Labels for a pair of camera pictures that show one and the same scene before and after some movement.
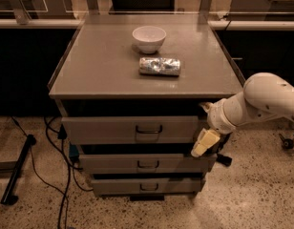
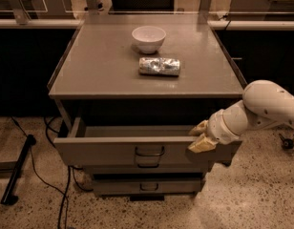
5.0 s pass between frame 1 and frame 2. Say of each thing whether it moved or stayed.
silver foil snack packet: stayed
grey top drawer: moved
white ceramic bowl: stayed
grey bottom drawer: stayed
